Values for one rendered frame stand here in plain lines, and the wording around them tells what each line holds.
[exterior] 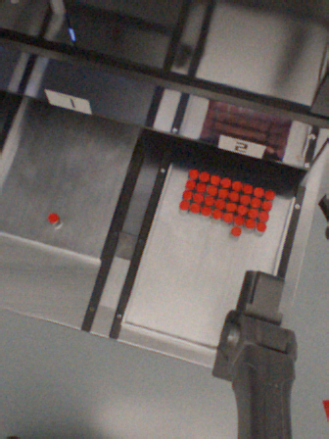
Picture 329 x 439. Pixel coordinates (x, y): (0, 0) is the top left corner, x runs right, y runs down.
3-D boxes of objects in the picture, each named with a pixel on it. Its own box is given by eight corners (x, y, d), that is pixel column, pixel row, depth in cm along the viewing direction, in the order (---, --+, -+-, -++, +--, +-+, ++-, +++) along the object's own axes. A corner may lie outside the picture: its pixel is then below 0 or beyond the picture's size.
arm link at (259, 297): (225, 348, 76) (293, 368, 76) (249, 257, 79) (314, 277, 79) (207, 348, 88) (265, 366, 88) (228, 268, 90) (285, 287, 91)
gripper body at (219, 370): (270, 321, 96) (277, 317, 89) (253, 389, 94) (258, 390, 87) (228, 309, 97) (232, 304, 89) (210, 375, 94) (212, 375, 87)
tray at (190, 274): (170, 169, 133) (170, 163, 129) (292, 202, 131) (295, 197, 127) (122, 325, 124) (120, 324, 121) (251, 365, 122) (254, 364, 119)
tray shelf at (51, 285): (13, 81, 140) (11, 76, 138) (324, 162, 135) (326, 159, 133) (-66, 289, 128) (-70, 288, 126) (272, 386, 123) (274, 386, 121)
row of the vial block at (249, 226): (180, 205, 130) (180, 198, 126) (264, 228, 129) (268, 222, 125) (177, 215, 130) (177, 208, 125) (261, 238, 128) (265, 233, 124)
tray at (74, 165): (32, 82, 138) (29, 74, 134) (148, 112, 136) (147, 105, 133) (-22, 228, 129) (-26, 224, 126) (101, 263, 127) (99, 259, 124)
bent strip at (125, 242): (121, 237, 129) (119, 230, 123) (136, 241, 129) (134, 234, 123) (100, 304, 125) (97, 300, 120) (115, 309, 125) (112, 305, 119)
